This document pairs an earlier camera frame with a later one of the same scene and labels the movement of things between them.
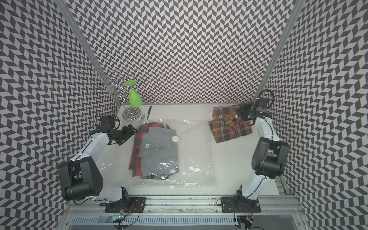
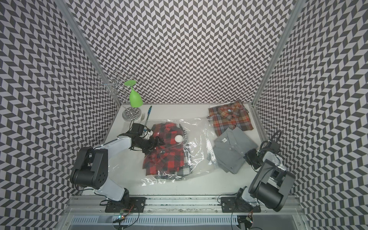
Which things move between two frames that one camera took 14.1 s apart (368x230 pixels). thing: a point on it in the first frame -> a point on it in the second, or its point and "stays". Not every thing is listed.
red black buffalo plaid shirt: (135, 165) -> (169, 157)
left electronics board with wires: (123, 213) stays
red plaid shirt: (227, 124) stays
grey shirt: (159, 153) -> (230, 148)
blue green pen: (148, 112) stays
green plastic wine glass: (135, 98) stays
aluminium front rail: (185, 207) stays
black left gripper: (128, 133) -> (152, 144)
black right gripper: (244, 107) -> (248, 158)
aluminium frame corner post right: (286, 33) stays
